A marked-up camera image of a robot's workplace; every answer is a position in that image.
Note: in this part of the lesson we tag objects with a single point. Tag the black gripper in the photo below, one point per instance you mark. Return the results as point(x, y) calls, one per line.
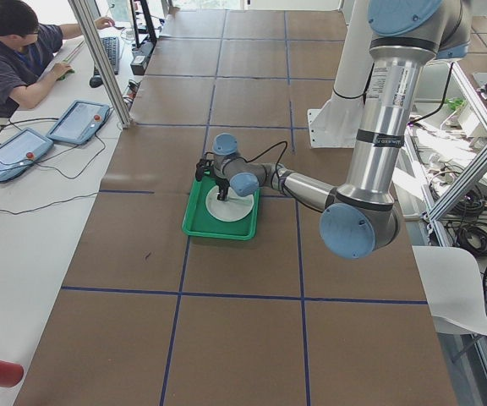
point(221, 184)

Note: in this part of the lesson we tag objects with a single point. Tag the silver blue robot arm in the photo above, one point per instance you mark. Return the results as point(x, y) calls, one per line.
point(359, 216)

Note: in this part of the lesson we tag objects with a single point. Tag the white round plate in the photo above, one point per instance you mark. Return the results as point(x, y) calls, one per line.
point(222, 210)

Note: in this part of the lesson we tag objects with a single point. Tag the green plastic tray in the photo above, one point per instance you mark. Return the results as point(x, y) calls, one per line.
point(199, 223)

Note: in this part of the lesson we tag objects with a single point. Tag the far blue teach pendant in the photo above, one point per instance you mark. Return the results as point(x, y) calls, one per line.
point(79, 123)

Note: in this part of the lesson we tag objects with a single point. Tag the blue teach pendant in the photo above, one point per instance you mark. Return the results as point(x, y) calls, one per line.
point(79, 123)
point(22, 151)

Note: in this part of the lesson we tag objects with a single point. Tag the black box device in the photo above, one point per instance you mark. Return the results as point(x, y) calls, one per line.
point(141, 58)

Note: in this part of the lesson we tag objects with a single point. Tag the black keyboard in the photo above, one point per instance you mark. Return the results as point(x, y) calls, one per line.
point(111, 46)

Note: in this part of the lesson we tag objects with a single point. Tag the near blue teach pendant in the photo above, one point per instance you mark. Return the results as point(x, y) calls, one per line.
point(22, 151)

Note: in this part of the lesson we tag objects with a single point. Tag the white paper sheet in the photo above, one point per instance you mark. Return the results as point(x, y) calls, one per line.
point(453, 289)

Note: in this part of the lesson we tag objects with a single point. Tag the seated person dark shirt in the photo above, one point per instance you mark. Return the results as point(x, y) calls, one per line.
point(26, 49)

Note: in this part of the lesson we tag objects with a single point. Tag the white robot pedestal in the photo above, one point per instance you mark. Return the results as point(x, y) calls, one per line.
point(335, 125)

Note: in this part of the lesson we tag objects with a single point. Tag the aluminium frame post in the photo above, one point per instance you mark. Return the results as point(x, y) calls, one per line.
point(87, 25)

